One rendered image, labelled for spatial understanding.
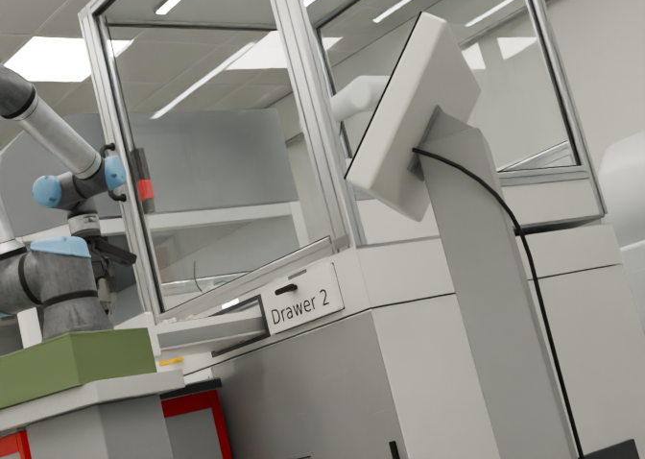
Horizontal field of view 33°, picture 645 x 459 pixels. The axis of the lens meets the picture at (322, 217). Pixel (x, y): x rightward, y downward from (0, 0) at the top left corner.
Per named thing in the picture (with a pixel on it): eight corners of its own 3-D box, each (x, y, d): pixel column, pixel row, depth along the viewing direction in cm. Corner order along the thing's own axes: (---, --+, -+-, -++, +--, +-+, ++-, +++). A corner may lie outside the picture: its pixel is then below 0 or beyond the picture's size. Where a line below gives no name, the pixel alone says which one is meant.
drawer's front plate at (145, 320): (155, 357, 258) (145, 311, 260) (102, 378, 280) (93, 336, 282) (161, 355, 259) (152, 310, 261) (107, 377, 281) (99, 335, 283)
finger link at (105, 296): (95, 318, 266) (84, 282, 268) (116, 314, 270) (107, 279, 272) (100, 313, 264) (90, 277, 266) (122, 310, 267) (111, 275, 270)
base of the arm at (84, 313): (78, 336, 220) (68, 288, 222) (28, 354, 228) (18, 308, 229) (130, 331, 233) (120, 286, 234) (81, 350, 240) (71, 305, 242)
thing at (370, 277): (370, 307, 248) (354, 245, 250) (157, 383, 325) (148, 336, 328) (623, 262, 307) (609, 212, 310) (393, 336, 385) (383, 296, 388)
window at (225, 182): (334, 235, 259) (241, -131, 275) (162, 314, 324) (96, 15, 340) (336, 234, 259) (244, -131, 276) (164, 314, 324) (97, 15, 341)
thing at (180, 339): (156, 350, 261) (152, 326, 262) (109, 370, 280) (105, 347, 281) (291, 326, 286) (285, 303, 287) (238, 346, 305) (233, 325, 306)
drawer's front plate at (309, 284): (338, 309, 254) (326, 263, 256) (270, 334, 276) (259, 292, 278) (344, 308, 255) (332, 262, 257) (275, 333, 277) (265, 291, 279)
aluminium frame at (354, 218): (353, 246, 250) (249, -164, 269) (147, 336, 328) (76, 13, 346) (609, 212, 310) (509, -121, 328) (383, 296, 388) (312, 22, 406)
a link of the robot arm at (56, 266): (78, 288, 224) (64, 226, 227) (24, 306, 229) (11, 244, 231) (108, 291, 236) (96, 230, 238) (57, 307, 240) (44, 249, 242)
